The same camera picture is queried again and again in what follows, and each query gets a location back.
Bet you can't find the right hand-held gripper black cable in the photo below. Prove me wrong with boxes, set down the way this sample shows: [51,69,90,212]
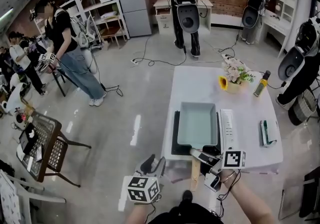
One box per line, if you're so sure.
[211,170,242,219]

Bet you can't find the white green packet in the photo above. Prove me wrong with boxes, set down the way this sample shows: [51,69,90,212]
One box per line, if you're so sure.
[259,119,279,148]

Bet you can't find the white hutch desk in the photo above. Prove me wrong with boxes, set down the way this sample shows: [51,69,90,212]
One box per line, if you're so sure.
[258,0,300,58]

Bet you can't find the white plastic chair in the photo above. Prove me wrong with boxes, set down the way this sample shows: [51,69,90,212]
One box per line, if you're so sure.
[4,173,67,224]

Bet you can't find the black floor cable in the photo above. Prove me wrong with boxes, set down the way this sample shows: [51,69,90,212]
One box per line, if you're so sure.
[218,34,240,56]
[133,35,187,67]

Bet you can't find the black adapter cable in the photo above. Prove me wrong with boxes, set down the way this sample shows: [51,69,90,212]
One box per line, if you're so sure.
[89,50,124,97]

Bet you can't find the white office chair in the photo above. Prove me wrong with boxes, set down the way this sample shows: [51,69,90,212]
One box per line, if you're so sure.
[78,14,103,50]

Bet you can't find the white induction cooktop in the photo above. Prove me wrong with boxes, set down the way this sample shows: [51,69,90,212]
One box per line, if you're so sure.
[170,109,237,163]

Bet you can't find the light blue square frying pan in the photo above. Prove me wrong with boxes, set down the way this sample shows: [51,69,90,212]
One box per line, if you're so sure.
[176,102,219,192]

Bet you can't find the white desk with drawers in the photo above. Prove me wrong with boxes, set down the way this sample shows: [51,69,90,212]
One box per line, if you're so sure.
[153,0,214,35]

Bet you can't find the wooden stool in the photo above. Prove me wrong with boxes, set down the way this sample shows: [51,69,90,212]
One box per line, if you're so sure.
[99,17,127,49]

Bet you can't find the dark mesh table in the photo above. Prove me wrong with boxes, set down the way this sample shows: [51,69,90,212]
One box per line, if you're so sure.
[16,112,92,188]

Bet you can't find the yellow sunflower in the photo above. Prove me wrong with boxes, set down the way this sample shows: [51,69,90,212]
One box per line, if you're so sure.
[217,75,230,91]

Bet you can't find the black tablet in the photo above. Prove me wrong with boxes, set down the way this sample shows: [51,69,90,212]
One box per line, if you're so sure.
[18,122,40,155]

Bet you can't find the hand-held gripper black cable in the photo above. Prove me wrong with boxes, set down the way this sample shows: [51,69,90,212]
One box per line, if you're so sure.
[143,202,158,224]
[211,170,242,219]

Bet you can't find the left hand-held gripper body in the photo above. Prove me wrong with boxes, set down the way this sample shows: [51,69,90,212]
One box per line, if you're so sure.
[126,154,167,204]

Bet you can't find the person's left forearm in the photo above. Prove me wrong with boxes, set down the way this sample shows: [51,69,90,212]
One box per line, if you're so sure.
[124,203,156,224]

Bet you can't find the grey two-door fridge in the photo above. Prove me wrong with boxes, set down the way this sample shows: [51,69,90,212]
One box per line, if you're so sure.
[114,0,153,38]

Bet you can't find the striped woven basket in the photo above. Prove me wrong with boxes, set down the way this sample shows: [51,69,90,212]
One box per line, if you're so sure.
[287,89,318,126]

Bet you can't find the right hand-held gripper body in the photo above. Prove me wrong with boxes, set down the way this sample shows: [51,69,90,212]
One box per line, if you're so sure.
[199,150,247,193]

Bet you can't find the person's black shoe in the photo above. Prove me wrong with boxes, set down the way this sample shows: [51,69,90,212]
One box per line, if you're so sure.
[181,190,194,203]

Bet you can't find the black folding chair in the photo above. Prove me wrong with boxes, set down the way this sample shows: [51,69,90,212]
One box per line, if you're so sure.
[278,167,320,221]

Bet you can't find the left hand-held gripper black cable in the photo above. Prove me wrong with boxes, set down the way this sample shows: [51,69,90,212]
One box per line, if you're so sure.
[143,202,158,224]

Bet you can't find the white patterned board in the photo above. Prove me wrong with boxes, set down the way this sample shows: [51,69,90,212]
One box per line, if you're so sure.
[0,169,22,224]

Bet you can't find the person's black trousers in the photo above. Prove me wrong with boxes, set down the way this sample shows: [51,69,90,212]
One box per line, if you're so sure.
[147,203,223,224]

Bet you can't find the yellow oil bottle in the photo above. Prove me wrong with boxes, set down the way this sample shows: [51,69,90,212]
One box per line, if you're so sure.
[252,70,272,98]

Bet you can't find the white table with tablecloth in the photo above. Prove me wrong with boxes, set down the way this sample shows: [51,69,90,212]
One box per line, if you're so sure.
[161,65,285,175]

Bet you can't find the person's right forearm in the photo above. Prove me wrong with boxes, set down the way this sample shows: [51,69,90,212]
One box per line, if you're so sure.
[219,169,276,224]

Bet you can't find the black phone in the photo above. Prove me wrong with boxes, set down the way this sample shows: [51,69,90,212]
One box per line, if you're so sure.
[35,144,44,162]

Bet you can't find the thin wrist bracelet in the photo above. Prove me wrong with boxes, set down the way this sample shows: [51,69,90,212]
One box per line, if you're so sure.
[221,171,237,184]

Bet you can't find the pink flower basket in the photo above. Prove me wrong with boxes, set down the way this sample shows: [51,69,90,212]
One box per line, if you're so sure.
[221,57,256,94]

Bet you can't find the white round appliance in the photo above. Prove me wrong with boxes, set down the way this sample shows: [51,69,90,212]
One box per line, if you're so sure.
[13,112,33,130]

